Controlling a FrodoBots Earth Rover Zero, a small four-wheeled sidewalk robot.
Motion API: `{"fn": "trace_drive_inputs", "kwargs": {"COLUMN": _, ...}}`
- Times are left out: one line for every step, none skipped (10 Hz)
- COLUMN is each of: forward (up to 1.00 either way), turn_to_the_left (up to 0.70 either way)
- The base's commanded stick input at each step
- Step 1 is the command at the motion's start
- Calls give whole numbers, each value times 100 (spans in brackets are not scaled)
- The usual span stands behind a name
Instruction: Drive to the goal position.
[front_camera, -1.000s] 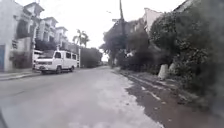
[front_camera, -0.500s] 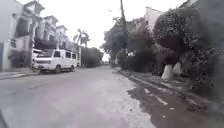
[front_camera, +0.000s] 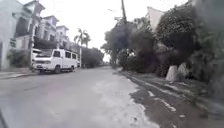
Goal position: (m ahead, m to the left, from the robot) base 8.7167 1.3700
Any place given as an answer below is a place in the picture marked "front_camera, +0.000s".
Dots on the white van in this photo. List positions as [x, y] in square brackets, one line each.
[55, 61]

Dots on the grey concrete pavement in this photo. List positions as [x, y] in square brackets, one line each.
[15, 72]
[173, 87]

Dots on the palm tree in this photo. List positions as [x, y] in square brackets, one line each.
[82, 37]

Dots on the utility pole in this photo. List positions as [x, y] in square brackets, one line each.
[123, 11]

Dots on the dark hedge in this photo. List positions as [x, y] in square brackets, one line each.
[90, 57]

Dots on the pale multi-storey building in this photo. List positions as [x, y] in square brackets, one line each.
[20, 30]

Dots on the grey concrete road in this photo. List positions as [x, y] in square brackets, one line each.
[76, 96]

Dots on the pale building behind trees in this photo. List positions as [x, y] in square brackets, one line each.
[152, 17]

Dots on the row of dark trees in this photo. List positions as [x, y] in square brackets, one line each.
[173, 43]

